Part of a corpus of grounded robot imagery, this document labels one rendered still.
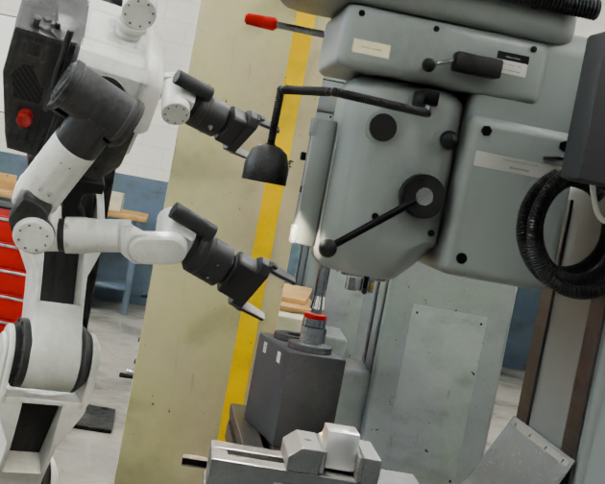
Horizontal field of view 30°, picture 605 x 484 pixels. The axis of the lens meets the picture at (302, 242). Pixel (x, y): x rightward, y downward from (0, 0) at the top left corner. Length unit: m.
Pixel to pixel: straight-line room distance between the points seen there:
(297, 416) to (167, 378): 1.45
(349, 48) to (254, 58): 1.85
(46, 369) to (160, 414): 1.38
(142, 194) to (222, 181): 7.28
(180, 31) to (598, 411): 9.31
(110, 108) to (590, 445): 1.00
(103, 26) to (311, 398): 0.83
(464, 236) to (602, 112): 0.34
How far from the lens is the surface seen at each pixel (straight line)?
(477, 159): 1.82
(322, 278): 2.26
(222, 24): 3.62
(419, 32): 1.81
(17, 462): 2.53
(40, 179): 2.16
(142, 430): 3.70
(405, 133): 1.82
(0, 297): 6.45
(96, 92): 2.08
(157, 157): 10.88
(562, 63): 1.88
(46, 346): 2.34
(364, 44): 1.79
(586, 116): 1.63
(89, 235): 2.22
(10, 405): 2.39
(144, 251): 2.19
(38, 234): 2.19
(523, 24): 1.85
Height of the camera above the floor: 1.44
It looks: 3 degrees down
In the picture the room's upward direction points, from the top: 11 degrees clockwise
